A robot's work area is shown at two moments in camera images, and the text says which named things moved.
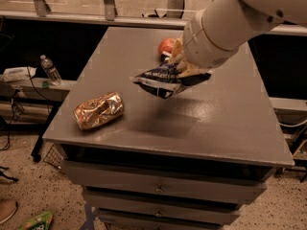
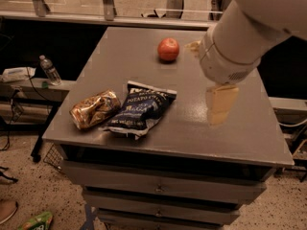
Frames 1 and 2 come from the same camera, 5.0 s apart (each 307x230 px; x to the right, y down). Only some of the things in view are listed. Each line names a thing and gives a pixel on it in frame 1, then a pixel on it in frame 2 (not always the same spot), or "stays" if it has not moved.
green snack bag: x=39 y=222 stays
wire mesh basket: x=54 y=156 stays
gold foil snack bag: x=94 y=112 stays
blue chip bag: x=167 y=80 -> x=144 y=104
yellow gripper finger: x=193 y=70 -> x=224 y=98
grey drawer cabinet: x=187 y=161 stays
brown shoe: x=8 y=209 stays
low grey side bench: x=32 y=103 stays
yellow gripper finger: x=177 y=55 -> x=194 y=46
